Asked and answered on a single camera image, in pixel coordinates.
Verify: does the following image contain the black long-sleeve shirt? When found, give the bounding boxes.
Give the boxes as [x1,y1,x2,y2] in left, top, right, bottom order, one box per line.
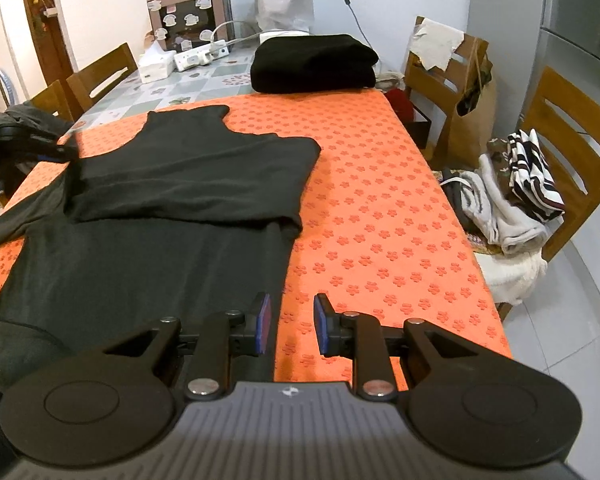
[0,105,321,390]

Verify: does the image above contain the dark clothes on chair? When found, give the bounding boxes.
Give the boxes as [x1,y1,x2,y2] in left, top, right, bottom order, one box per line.
[0,102,79,164]

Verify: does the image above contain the white clothes pile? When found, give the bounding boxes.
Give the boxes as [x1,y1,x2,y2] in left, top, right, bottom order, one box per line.
[439,154,548,306]

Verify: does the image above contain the middle wooden chair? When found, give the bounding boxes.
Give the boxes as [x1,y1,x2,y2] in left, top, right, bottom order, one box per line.
[30,80,74,122]

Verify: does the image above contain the wooden chair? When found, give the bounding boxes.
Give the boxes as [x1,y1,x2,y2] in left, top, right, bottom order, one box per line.
[30,80,74,122]
[496,65,600,321]
[67,42,137,113]

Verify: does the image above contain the orange patterned table mat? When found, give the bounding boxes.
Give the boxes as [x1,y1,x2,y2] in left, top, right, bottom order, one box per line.
[0,91,509,382]

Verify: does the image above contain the far wooden chair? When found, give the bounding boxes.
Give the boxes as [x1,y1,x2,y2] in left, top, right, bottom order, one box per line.
[67,42,137,113]

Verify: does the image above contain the brown wooden door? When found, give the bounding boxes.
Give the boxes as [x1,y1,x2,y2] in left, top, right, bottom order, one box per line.
[23,0,73,96]

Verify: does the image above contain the white tissue box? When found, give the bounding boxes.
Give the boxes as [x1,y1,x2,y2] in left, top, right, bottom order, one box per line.
[137,41,175,84]

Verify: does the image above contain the white power strip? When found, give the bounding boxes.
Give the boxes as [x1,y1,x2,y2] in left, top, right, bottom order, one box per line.
[174,40,230,72]

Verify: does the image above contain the red item beside table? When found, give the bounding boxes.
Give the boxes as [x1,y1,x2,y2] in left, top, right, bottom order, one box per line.
[385,88,430,125]

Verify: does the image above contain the brown water dispenser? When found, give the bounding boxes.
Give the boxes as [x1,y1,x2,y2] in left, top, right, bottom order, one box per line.
[147,0,235,52]

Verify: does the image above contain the checkered tablecloth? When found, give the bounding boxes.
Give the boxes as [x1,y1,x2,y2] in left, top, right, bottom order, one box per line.
[71,46,257,132]

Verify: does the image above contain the folded black garment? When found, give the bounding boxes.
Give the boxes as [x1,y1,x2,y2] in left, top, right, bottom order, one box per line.
[250,35,379,94]

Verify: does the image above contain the right side wooden chair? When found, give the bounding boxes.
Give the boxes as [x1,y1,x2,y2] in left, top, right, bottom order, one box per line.
[496,65,600,321]

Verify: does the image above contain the white plastic bag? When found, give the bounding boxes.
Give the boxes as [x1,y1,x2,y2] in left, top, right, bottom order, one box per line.
[254,0,314,44]

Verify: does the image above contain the grey refrigerator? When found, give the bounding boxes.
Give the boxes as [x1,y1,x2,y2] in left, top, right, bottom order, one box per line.
[522,0,600,110]

